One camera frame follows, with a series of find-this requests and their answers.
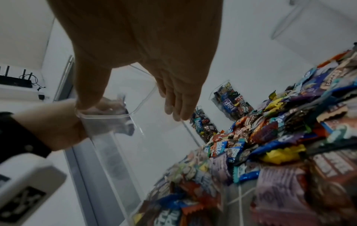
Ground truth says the black router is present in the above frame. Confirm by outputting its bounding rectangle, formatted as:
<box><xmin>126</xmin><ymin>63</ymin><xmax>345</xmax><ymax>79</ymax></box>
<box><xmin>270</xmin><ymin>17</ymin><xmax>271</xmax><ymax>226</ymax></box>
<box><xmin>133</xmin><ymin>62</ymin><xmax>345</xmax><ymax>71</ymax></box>
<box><xmin>0</xmin><ymin>65</ymin><xmax>34</xmax><ymax>88</ymax></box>

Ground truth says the person's left hand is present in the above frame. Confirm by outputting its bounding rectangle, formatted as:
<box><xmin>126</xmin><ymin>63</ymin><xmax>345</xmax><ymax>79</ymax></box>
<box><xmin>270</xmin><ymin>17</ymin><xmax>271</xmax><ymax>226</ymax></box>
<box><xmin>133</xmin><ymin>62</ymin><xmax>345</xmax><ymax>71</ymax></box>
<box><xmin>11</xmin><ymin>97</ymin><xmax>135</xmax><ymax>152</ymax></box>

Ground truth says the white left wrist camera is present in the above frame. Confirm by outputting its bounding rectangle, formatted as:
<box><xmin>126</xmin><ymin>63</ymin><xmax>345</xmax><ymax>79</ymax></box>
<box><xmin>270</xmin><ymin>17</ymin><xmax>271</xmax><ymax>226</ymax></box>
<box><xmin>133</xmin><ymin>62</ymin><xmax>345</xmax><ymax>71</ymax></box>
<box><xmin>0</xmin><ymin>153</ymin><xmax>68</xmax><ymax>226</ymax></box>

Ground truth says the pile of colourful candies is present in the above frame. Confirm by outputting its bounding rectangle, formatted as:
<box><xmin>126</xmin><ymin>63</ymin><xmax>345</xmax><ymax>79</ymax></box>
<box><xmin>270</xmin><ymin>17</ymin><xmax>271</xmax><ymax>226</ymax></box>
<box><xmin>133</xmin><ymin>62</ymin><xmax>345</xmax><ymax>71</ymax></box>
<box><xmin>203</xmin><ymin>44</ymin><xmax>357</xmax><ymax>226</ymax></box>

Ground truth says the person's right hand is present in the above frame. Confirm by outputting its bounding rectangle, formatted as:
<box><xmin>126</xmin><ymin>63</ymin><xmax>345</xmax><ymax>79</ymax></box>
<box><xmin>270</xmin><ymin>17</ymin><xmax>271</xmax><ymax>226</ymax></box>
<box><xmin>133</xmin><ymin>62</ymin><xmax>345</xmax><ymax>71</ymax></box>
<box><xmin>46</xmin><ymin>0</ymin><xmax>224</xmax><ymax>122</ymax></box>

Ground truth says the tall transparent plastic jar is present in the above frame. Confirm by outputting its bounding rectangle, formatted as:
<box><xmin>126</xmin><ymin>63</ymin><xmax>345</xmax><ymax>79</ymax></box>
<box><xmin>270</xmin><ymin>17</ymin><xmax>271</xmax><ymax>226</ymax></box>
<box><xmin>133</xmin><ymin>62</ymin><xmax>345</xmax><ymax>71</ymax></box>
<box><xmin>189</xmin><ymin>107</ymin><xmax>219</xmax><ymax>143</ymax></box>

